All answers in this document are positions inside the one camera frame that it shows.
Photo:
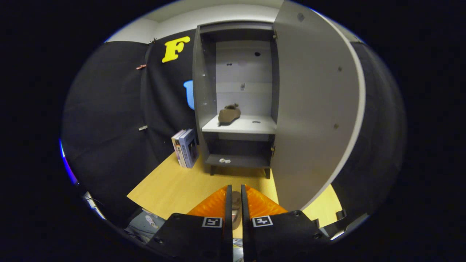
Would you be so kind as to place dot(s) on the black binder clip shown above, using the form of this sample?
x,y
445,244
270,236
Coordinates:
x,y
153,40

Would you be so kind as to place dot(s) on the red clip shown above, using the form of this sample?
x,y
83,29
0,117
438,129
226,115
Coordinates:
x,y
141,67

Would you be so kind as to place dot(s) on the blue book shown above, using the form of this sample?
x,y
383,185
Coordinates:
x,y
189,147

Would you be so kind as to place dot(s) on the black backdrop cloth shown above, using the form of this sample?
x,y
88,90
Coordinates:
x,y
105,109

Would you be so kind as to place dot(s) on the brown fuzzy shoe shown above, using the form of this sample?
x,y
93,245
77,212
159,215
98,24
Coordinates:
x,y
236,207
229,115

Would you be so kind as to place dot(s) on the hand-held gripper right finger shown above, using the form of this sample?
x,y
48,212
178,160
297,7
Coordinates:
x,y
245,236

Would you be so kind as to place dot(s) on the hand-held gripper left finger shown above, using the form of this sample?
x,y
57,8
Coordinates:
x,y
228,233

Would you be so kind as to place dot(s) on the grey shoe cabinet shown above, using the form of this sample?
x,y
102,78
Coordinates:
x,y
204,91

